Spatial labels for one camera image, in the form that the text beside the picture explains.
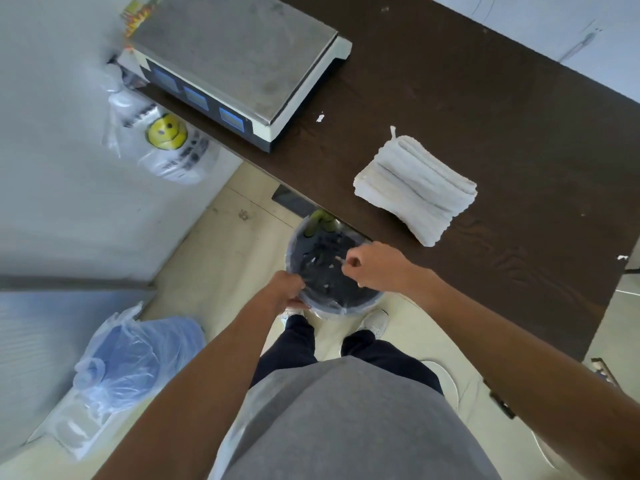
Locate scattered white scraps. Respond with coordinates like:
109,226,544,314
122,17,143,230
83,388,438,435
304,246,335,291

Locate round bin with black liner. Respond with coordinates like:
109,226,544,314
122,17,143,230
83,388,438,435
285,214,385,318

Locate green waste pieces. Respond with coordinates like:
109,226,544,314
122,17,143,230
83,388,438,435
303,210,342,238

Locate person's right hand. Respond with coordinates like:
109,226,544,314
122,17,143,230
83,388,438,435
341,242,426,295

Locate colourful printed packet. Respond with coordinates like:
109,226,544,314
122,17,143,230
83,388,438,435
120,0,162,38

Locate white oval object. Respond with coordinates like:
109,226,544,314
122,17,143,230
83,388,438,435
421,360,460,411

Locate clear bag with yellow smiley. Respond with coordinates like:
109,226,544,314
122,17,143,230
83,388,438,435
102,62,221,186

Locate person's right forearm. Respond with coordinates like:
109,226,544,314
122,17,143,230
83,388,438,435
410,267,640,480

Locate grey metal cabinet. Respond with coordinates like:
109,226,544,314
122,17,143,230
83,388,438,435
0,276,157,464

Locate person's left hand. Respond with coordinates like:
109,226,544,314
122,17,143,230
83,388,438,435
264,271,311,311

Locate person's left forearm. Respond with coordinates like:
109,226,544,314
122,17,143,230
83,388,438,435
92,289,282,480

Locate blue plastic bag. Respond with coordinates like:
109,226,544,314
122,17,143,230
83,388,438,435
72,302,207,416

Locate folded white towel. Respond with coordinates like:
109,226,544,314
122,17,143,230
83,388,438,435
353,126,479,248

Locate dark trousers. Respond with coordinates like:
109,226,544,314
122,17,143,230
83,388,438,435
249,315,445,396

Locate grey shirt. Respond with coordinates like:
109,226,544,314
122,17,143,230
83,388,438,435
207,356,503,480

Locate clear plastic bag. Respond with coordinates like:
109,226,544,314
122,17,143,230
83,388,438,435
27,389,122,461

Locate black metal bracket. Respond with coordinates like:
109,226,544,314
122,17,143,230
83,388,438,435
482,379,517,420

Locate person's white right shoe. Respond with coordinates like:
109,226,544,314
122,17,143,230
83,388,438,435
355,308,390,341

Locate steel top weighing scale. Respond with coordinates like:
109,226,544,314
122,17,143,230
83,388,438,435
116,0,353,154

